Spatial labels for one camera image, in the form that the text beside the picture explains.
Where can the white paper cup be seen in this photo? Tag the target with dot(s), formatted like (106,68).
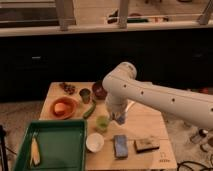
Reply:
(94,142)

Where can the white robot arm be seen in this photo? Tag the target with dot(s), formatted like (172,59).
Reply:
(121,85)

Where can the blue sponge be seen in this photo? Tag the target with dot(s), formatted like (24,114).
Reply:
(120,146)

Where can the green plastic tray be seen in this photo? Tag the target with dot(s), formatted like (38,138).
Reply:
(61,146)

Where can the orange fruit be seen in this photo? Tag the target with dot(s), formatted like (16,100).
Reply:
(59,108)

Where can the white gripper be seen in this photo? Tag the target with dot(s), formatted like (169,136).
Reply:
(116,110)

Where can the green cucumber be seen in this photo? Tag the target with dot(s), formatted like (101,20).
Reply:
(88,113)

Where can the orange plastic bowl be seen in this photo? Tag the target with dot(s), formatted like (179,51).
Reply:
(71,107)

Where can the green plastic cup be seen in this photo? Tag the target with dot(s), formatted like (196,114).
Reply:
(102,123)

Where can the corn cob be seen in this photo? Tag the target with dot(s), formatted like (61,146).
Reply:
(35,158)

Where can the bunch of brown grapes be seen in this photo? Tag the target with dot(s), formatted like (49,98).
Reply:
(68,88)

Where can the dark red bowl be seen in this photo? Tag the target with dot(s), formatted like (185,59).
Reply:
(98,90)

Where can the brown scrub sponge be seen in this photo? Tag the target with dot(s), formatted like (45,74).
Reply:
(146,144)

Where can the blue-grey towel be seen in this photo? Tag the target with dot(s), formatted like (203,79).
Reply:
(120,118)

